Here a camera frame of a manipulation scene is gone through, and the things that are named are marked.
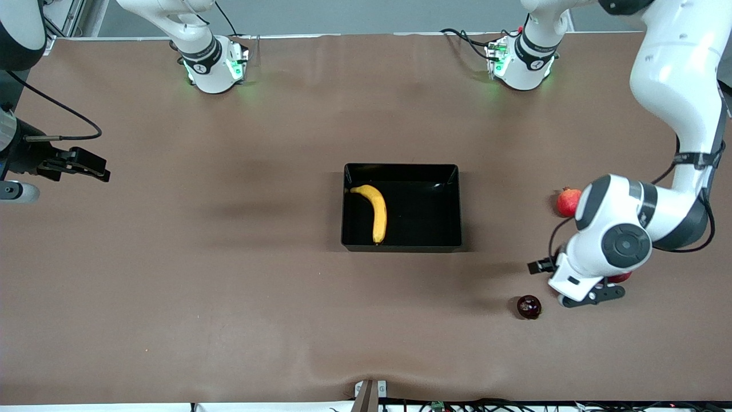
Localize red pomegranate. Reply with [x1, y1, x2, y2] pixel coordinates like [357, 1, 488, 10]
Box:
[557, 187, 583, 218]

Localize black arm base cable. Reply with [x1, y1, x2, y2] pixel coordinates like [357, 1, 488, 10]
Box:
[440, 27, 504, 61]
[214, 0, 252, 41]

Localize aluminium frame profile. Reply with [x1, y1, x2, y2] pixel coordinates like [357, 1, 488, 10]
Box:
[40, 0, 109, 55]

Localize black left arm base cable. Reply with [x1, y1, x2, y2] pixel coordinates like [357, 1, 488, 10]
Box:
[440, 27, 504, 61]

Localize grey metal mount bracket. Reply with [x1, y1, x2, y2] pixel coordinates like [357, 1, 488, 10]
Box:
[353, 379, 388, 412]

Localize black plastic box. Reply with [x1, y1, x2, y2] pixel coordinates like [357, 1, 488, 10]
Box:
[341, 163, 463, 253]

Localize dark purple plum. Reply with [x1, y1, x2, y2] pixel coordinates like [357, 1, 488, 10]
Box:
[517, 295, 542, 320]

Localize brown table cover mat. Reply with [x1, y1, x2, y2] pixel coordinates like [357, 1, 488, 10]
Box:
[0, 31, 732, 404]

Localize black right arm base cable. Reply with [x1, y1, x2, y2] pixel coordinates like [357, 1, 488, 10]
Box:
[214, 0, 252, 41]

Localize yellow banana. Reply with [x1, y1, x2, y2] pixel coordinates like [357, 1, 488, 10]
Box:
[350, 184, 388, 245]

